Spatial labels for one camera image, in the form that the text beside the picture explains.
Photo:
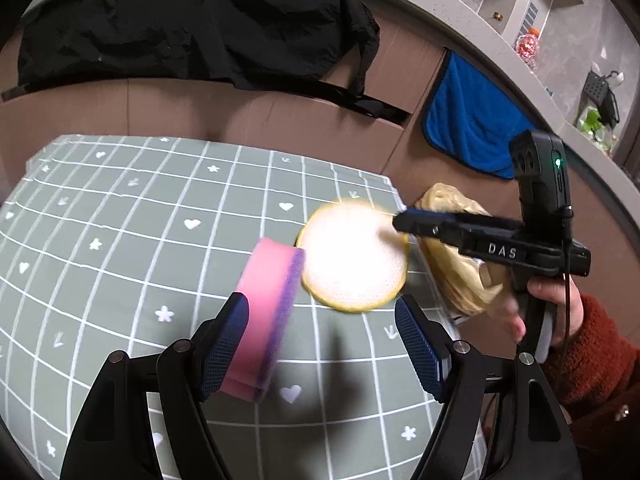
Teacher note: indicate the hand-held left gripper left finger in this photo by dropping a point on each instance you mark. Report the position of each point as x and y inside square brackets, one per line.
[225, 350]

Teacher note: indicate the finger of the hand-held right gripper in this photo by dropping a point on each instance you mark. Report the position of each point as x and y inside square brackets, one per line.
[430, 222]

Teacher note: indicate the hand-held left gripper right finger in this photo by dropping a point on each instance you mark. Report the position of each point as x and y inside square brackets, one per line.
[420, 350]

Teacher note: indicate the pink purple sponge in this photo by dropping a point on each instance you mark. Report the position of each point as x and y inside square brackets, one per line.
[265, 300]

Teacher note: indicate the yellow plastic bag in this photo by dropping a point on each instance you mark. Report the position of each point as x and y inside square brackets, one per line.
[460, 280]

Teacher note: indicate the round white yellow scrub pad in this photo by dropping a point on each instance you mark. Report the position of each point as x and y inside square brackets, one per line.
[350, 255]

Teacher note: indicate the person's right hand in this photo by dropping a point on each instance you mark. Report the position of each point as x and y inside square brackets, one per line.
[567, 305]

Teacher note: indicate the green vegetables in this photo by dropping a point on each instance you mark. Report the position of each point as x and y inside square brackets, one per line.
[592, 127]

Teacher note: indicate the blue towel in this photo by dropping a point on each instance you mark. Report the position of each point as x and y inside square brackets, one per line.
[465, 125]

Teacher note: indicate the orange red wrapped item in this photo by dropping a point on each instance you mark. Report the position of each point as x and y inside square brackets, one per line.
[527, 47]

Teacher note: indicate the grey-green checked tablecloth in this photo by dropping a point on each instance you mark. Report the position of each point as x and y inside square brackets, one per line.
[125, 240]

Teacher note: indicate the white counter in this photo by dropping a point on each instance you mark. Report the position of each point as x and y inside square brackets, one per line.
[450, 15]

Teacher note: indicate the brown cardboard panel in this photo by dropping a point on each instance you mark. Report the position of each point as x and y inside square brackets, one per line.
[250, 115]

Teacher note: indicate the black cloth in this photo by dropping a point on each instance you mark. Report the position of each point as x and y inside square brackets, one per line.
[200, 25]

